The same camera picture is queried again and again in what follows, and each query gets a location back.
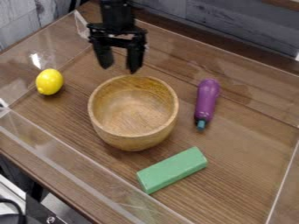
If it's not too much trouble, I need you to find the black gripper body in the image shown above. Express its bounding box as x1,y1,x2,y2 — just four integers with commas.
87,23,147,51

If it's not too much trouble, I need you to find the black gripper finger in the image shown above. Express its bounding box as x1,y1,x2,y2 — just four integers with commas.
92,40,115,69
125,42,145,74

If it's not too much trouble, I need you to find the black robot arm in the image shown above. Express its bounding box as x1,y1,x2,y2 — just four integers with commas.
87,0,147,74

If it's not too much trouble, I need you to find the brown wooden bowl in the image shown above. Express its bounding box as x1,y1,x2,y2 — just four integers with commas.
88,75,179,151

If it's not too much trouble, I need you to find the purple toy eggplant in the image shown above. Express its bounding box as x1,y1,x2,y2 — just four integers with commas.
193,79,220,130

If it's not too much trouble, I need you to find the yellow toy lemon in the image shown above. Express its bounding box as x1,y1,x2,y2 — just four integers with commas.
35,68,64,95

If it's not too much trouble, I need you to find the green rectangular block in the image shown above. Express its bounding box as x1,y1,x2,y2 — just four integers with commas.
136,147,208,194

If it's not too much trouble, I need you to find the clear acrylic corner bracket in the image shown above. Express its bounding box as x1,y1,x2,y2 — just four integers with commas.
73,10,89,39

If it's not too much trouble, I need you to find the clear acrylic tray wall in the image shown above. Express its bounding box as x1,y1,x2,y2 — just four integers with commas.
0,12,299,224

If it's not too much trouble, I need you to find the black metal bracket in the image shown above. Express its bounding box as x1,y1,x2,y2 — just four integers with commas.
25,195,67,224

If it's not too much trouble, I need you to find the black cable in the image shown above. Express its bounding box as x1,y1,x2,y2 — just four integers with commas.
0,198,27,224

